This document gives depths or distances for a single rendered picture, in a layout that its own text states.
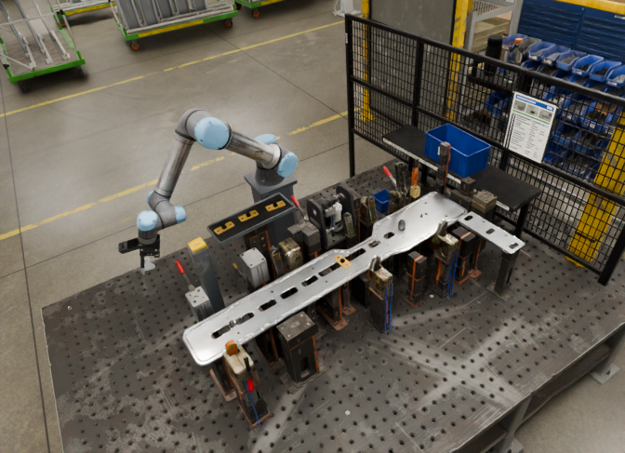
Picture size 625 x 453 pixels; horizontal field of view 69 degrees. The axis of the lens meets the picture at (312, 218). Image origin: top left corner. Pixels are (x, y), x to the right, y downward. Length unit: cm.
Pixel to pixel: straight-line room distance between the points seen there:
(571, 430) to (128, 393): 214
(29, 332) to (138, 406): 172
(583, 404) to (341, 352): 144
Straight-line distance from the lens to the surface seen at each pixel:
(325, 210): 196
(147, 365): 220
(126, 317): 241
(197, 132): 181
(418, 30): 417
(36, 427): 318
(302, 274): 191
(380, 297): 191
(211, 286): 206
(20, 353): 359
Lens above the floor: 238
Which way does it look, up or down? 40 degrees down
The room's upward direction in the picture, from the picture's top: 6 degrees counter-clockwise
